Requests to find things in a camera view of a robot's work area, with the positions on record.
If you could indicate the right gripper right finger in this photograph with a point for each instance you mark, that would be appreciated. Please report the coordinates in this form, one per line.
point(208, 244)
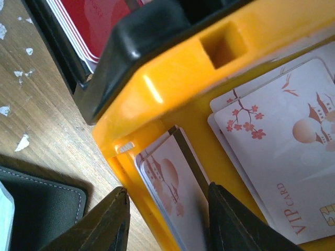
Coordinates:
point(233, 226)

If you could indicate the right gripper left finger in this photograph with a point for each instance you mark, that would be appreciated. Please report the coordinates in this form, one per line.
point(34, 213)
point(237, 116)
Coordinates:
point(105, 227)

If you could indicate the black leather card holder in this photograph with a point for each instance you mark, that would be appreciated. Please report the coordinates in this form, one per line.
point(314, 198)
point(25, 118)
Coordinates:
point(44, 209)

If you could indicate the white VIP card stack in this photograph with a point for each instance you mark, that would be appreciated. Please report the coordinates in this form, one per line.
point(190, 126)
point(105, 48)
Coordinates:
point(282, 134)

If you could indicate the left black card bin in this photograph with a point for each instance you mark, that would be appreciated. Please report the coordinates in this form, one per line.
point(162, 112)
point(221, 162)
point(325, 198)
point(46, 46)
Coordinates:
point(135, 40)

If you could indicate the orange card bin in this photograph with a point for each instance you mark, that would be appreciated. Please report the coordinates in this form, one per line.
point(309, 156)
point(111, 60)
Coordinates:
point(176, 87)

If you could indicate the red card stack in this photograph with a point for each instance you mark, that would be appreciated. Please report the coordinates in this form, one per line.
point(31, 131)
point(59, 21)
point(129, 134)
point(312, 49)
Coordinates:
point(88, 24)

